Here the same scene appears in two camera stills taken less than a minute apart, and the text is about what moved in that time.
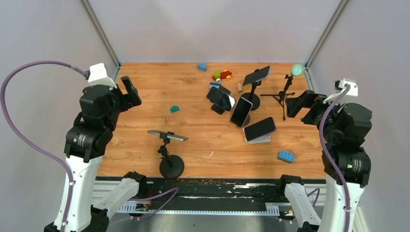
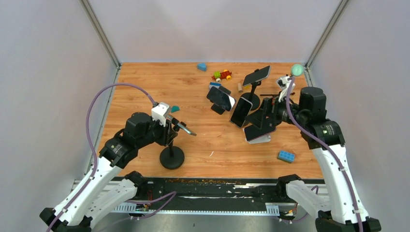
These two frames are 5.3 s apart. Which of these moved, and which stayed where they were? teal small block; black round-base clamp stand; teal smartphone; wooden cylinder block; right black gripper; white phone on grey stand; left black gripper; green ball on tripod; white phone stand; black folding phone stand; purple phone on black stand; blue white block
Moved: right black gripper; black round-base clamp stand; left black gripper; teal smartphone
Stayed: black folding phone stand; blue white block; white phone stand; wooden cylinder block; white phone on grey stand; teal small block; green ball on tripod; purple phone on black stand
